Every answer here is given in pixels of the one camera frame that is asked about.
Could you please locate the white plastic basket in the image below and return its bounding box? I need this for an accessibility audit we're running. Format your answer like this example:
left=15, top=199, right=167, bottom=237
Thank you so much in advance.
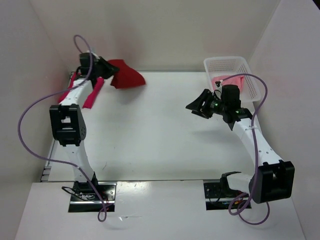
left=203, top=56, right=262, bottom=105

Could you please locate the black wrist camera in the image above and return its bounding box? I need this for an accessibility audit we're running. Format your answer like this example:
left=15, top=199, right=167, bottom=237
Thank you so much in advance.
left=78, top=52, right=100, bottom=76
left=221, top=84, right=241, bottom=109

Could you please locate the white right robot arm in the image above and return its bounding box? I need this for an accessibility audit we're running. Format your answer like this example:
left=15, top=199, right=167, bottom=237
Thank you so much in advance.
left=186, top=85, right=295, bottom=204

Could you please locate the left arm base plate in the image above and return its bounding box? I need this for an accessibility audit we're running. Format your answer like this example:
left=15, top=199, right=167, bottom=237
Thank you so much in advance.
left=63, top=182, right=117, bottom=213

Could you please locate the light pink t-shirt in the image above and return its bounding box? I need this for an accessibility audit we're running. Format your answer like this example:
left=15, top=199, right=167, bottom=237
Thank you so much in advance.
left=211, top=75, right=245, bottom=92

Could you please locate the dark red t-shirt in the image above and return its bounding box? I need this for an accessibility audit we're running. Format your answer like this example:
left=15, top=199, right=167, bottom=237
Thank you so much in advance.
left=108, top=59, right=146, bottom=89

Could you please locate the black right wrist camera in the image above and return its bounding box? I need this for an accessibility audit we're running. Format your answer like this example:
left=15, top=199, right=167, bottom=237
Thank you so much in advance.
left=221, top=84, right=241, bottom=109

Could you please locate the pink-red t-shirt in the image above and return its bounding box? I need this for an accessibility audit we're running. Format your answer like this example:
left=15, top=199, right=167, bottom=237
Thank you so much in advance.
left=58, top=72, right=105, bottom=109

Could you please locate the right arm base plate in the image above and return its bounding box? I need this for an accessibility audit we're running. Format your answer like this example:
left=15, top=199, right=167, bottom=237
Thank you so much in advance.
left=203, top=179, right=242, bottom=211

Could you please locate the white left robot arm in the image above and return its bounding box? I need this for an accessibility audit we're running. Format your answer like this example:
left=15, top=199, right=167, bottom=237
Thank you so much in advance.
left=49, top=53, right=119, bottom=200

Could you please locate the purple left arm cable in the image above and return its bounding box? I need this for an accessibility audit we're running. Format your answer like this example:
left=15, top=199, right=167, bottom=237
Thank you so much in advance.
left=17, top=34, right=115, bottom=223

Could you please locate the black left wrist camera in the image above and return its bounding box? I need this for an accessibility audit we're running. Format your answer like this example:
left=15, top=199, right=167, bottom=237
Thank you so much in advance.
left=78, top=52, right=100, bottom=76

